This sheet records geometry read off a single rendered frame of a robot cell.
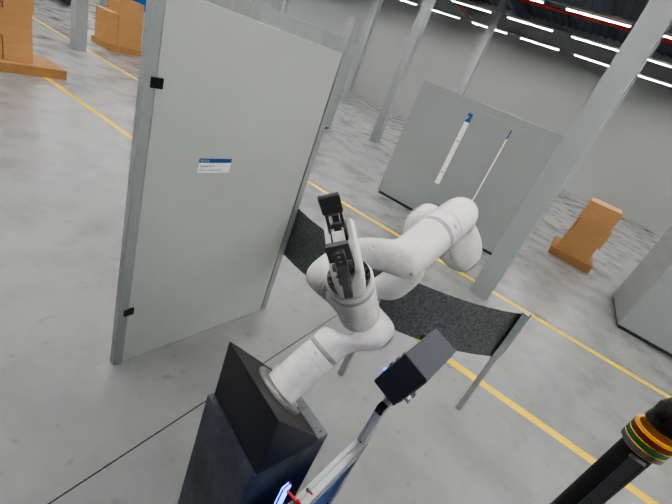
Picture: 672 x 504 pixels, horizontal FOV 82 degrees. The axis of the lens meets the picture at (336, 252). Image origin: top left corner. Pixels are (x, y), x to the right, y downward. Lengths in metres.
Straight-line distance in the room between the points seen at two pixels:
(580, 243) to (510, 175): 2.70
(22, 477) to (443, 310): 2.31
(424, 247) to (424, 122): 6.19
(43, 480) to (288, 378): 1.40
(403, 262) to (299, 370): 0.59
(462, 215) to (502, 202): 5.75
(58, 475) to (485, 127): 6.26
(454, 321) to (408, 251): 1.93
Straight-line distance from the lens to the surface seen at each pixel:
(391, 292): 1.17
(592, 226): 8.69
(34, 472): 2.38
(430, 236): 0.83
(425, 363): 1.38
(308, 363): 1.24
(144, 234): 2.18
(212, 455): 1.50
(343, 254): 0.50
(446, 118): 6.84
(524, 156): 6.56
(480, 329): 2.80
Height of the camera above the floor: 2.03
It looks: 27 degrees down
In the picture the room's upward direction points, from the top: 22 degrees clockwise
